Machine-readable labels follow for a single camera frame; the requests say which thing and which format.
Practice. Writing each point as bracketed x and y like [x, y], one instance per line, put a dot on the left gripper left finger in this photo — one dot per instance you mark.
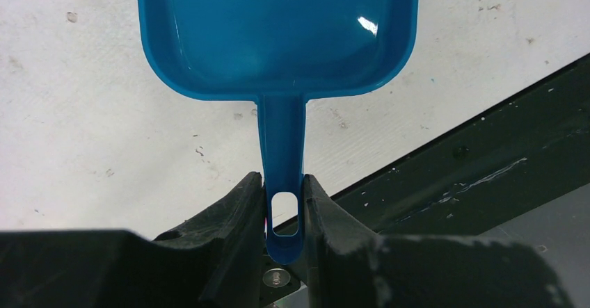
[213, 259]

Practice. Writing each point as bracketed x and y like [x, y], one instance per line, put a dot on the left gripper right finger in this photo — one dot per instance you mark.
[349, 265]

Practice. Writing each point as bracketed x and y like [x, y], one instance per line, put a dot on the blue plastic dustpan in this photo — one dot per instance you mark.
[278, 54]

